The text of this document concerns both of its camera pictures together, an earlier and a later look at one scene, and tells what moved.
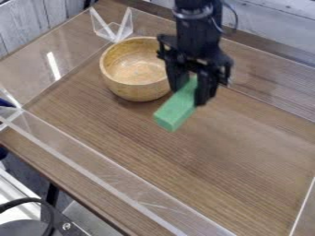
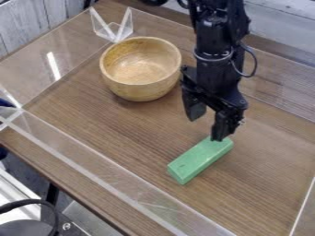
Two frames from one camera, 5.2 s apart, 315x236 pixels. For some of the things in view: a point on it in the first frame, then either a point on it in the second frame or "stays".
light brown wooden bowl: (133, 70) stays
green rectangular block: (179, 106) to (190, 164)
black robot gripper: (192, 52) to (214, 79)
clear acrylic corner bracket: (113, 31) stays
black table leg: (52, 194) stays
